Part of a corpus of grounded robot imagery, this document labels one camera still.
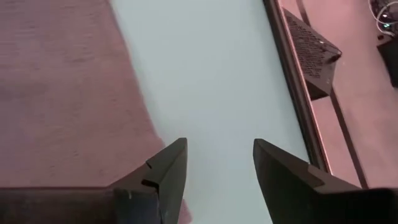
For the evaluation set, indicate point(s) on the grey towel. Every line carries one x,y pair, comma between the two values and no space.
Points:
62,93

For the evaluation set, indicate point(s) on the black box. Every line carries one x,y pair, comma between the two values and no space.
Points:
390,62

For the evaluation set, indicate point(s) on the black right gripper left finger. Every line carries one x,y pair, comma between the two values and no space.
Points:
161,174

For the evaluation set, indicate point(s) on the black computer tower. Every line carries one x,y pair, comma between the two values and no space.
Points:
311,53

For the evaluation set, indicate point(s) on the green table mat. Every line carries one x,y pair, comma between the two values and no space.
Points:
211,93

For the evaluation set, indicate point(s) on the black table frame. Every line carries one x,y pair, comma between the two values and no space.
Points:
292,77

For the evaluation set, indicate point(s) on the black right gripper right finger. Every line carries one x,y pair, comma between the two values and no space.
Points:
280,186

